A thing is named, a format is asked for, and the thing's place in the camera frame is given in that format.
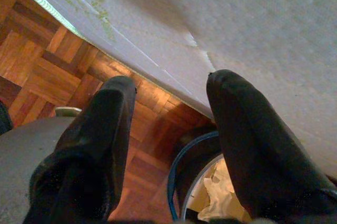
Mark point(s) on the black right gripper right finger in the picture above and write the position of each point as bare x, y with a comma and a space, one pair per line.
250, 142

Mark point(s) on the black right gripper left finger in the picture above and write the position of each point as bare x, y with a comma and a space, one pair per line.
100, 129

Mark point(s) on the crumpled white paper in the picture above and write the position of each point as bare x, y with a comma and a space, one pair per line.
218, 200

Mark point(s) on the dark bin with blue rim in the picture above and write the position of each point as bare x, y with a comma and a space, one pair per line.
181, 171

